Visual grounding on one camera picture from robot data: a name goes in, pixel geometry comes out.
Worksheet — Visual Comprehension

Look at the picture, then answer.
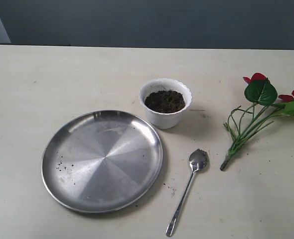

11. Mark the stainless steel spoon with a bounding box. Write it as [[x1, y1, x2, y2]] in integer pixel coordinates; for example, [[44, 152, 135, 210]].
[[165, 148, 209, 237]]

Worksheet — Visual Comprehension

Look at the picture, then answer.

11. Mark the artificial red flower stem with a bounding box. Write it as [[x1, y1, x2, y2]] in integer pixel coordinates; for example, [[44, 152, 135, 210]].
[[220, 72, 294, 171]]

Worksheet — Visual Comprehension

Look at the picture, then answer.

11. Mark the white scalloped flower pot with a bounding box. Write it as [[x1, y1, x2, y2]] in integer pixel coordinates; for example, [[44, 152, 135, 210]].
[[139, 78, 192, 129]]

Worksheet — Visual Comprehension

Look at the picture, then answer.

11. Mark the round stainless steel plate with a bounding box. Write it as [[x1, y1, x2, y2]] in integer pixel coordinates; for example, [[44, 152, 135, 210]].
[[41, 110, 163, 214]]

